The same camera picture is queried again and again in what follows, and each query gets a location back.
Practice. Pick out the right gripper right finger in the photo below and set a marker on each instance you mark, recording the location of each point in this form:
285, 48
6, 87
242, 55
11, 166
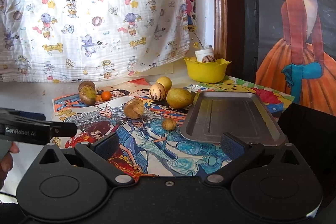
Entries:
242, 155

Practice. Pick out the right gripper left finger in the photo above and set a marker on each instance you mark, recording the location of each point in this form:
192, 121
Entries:
95, 156

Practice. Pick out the grey metal tray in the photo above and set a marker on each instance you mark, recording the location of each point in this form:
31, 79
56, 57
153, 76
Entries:
242, 115

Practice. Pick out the tan round pepino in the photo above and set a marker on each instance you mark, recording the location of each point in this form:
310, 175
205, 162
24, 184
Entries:
134, 109

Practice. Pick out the small tan round fruit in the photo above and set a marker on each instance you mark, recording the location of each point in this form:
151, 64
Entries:
169, 124

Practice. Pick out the striped pepino melon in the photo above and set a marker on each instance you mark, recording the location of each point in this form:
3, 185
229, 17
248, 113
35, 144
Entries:
157, 92

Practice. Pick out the round yellow lemon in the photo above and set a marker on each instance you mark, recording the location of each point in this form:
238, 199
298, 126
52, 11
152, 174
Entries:
165, 82

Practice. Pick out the person's left hand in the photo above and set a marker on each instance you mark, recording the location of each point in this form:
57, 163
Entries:
7, 163

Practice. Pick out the small orange tangerine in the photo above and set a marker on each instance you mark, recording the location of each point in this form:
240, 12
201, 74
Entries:
106, 95

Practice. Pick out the anime cartoon poster mat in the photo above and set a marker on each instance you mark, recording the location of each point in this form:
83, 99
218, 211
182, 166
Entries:
145, 148

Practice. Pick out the green-yellow mango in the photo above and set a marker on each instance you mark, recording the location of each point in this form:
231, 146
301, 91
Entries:
87, 95

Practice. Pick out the brown kiwi fruit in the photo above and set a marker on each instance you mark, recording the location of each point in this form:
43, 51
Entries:
86, 83

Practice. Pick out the large yellow-green mango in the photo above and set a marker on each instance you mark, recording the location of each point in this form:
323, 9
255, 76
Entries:
179, 98

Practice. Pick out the yellow plastic bowl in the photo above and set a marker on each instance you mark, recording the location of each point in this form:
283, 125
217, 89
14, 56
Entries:
211, 72

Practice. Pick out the striped pepino in bowl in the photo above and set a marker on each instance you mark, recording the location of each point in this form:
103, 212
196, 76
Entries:
208, 58

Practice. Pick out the yellow apple in bowl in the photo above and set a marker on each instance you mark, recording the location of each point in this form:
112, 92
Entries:
194, 59

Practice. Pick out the white plastic jar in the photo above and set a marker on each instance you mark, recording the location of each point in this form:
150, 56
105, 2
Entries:
203, 52

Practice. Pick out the white cartoon print cloth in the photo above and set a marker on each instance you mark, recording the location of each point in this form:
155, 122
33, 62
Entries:
58, 41

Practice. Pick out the yellow flower twig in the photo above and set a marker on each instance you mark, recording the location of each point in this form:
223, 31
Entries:
200, 45

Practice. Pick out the girl painting dark poster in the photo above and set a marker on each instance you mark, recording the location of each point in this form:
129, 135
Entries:
297, 50

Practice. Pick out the brown wooden frame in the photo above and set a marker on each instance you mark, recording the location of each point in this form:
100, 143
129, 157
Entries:
229, 29

